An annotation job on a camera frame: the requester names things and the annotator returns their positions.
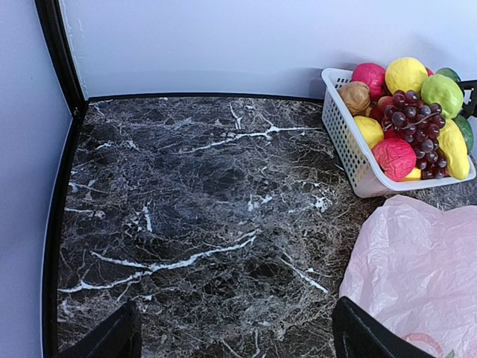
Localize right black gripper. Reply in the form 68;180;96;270
458;80;477;118

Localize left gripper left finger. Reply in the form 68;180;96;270
56;301;142;358

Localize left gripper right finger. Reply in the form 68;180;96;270
332;296;430;358

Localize light green bag fruit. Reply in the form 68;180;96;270
420;74;464;119

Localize dark purple grape bunch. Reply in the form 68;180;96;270
378;90;447;180

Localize pink plastic bag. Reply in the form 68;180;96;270
339;195;476;357

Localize pink fruit back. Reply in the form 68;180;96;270
351;63;386;102

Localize pink fruit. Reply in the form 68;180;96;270
351;63;386;102
372;138;417;182

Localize pink fruit front left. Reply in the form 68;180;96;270
372;138;417;182

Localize yellow fruit left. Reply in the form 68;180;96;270
353;116;384;149

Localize green lime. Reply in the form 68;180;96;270
454;115;474;154

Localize large yellow lemon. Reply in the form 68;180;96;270
385;57;429;95

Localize small yellow lemon front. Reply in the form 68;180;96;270
402;168;421;182

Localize white plastic basket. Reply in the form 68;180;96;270
321;68;460;198

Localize left black frame post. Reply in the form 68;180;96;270
34;1;88;354

